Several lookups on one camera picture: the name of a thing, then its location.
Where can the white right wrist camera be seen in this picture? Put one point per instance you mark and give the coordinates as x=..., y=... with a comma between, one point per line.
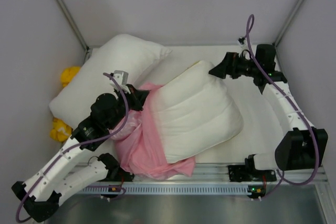
x=242, y=42

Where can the right aluminium corner post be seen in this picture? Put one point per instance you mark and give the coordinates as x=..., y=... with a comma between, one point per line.
x=294, y=11

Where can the yellow cloth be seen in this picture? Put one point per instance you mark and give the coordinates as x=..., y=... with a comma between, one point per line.
x=64, y=119

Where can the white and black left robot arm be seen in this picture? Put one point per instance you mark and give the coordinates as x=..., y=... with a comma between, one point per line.
x=49, y=188

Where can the left aluminium corner post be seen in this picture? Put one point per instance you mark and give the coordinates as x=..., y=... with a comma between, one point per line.
x=71, y=22

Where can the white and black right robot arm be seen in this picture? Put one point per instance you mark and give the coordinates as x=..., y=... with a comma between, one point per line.
x=303, y=145

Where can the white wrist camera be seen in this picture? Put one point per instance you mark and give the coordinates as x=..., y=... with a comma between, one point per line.
x=120, y=80
x=242, y=42

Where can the aluminium corner post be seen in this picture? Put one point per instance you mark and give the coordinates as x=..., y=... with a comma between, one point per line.
x=71, y=22
x=294, y=11

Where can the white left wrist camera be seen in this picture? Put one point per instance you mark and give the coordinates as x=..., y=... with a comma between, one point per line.
x=120, y=80

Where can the grey slotted cable duct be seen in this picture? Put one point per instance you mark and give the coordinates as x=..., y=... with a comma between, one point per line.
x=205, y=188

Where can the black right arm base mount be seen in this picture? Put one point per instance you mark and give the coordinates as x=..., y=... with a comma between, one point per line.
x=240, y=173

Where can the bare white pillow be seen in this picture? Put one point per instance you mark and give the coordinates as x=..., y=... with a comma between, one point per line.
x=123, y=52

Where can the pink pillowcase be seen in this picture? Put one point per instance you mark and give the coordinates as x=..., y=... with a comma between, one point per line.
x=139, y=149

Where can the aluminium front rail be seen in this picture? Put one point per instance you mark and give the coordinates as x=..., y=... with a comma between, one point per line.
x=218, y=172

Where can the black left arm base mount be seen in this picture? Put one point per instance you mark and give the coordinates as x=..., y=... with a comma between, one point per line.
x=123, y=176

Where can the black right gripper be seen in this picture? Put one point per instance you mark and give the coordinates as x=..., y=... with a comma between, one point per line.
x=231, y=64

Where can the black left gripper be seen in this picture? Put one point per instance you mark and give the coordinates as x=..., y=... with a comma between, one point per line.
x=137, y=98

